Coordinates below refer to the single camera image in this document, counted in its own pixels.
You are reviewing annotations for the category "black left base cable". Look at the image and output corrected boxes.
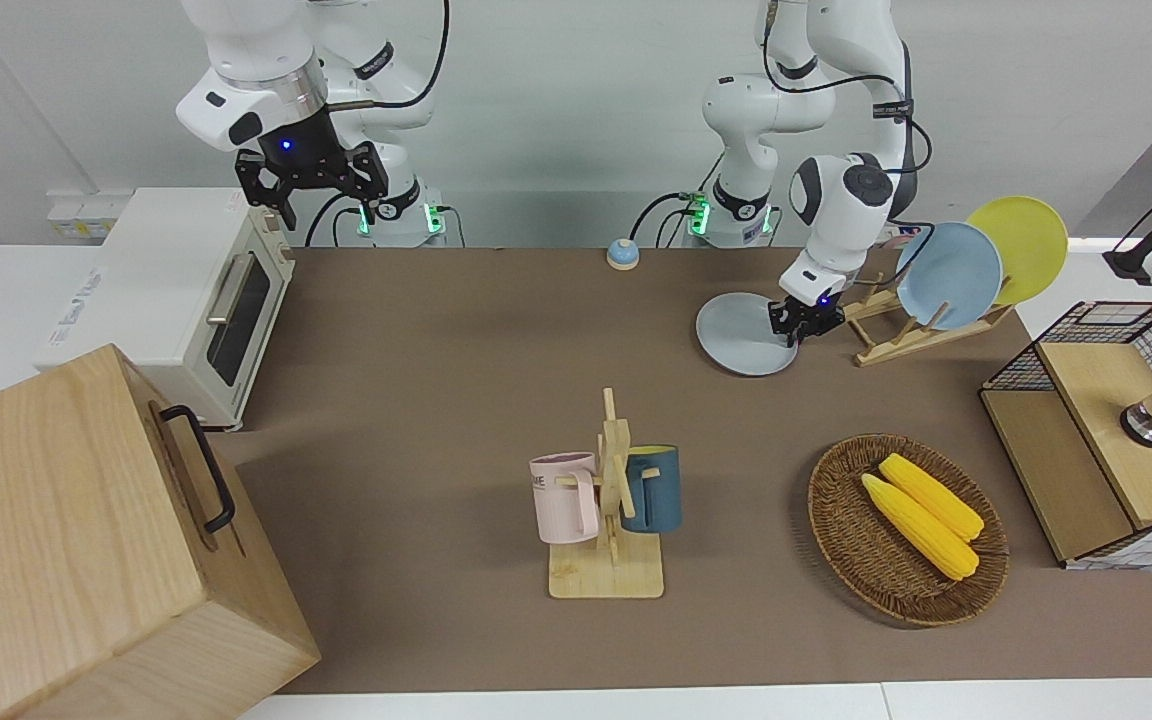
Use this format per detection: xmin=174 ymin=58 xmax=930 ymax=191
xmin=630 ymin=189 xmax=703 ymax=249

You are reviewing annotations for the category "yellow plate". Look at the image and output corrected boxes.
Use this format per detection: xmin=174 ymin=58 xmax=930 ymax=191
xmin=966 ymin=196 xmax=1070 ymax=306

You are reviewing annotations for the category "wooden plate rack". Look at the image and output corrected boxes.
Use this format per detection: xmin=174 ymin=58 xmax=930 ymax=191
xmin=840 ymin=273 xmax=1018 ymax=369

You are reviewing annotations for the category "gray plate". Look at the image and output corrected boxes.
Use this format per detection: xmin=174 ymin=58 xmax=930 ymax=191
xmin=695 ymin=291 xmax=803 ymax=378

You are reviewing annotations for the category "white wall socket strip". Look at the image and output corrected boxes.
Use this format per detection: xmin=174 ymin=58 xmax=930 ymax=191
xmin=45 ymin=189 xmax=133 ymax=242

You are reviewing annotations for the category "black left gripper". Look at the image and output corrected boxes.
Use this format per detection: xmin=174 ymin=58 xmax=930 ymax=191
xmin=769 ymin=284 xmax=848 ymax=349

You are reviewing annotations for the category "wire and wood shelf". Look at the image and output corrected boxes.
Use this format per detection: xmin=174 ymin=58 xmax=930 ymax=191
xmin=978 ymin=299 xmax=1152 ymax=572

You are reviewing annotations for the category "light wooden box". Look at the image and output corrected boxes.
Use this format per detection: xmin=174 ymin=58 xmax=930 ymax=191
xmin=0 ymin=343 xmax=323 ymax=720

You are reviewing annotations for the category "pink mug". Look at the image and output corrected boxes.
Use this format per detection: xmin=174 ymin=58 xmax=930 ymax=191
xmin=529 ymin=451 xmax=603 ymax=546

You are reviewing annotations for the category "wooden mug rack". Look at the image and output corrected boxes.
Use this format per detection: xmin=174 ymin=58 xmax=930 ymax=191
xmin=547 ymin=387 xmax=666 ymax=600

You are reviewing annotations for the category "yellow corn cob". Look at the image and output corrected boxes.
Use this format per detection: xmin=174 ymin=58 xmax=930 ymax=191
xmin=878 ymin=452 xmax=986 ymax=543
xmin=860 ymin=472 xmax=981 ymax=582

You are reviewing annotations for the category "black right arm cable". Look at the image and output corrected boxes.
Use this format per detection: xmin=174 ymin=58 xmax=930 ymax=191
xmin=324 ymin=0 xmax=453 ymax=113

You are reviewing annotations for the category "white toaster oven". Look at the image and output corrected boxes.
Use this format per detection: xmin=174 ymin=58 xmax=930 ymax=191
xmin=32 ymin=186 xmax=296 ymax=432

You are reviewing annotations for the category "black base cable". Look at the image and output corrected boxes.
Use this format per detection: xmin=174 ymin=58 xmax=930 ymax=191
xmin=630 ymin=189 xmax=703 ymax=249
xmin=303 ymin=193 xmax=368 ymax=249

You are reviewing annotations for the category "light blue plate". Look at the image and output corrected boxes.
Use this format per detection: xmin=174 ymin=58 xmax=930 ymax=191
xmin=895 ymin=221 xmax=1005 ymax=332

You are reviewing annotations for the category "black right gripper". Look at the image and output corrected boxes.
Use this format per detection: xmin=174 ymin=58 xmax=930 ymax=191
xmin=235 ymin=108 xmax=389 ymax=232

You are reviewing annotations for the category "woven wicker basket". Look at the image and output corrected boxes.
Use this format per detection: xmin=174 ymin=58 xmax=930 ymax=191
xmin=807 ymin=432 xmax=1011 ymax=629

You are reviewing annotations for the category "white toaster oven handle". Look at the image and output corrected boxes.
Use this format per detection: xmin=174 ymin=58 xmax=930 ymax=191
xmin=205 ymin=251 xmax=256 ymax=327

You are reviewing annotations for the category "brown table mat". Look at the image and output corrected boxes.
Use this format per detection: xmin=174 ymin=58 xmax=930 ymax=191
xmin=211 ymin=246 xmax=1152 ymax=697

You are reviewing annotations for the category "dark blue mug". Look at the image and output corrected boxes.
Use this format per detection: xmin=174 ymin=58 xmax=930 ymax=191
xmin=620 ymin=444 xmax=684 ymax=535

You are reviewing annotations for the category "black box handle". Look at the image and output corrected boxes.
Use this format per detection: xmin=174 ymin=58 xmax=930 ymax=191
xmin=158 ymin=403 xmax=238 ymax=535

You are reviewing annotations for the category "black right base cable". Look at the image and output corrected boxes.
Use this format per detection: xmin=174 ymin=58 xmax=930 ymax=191
xmin=303 ymin=193 xmax=368 ymax=249

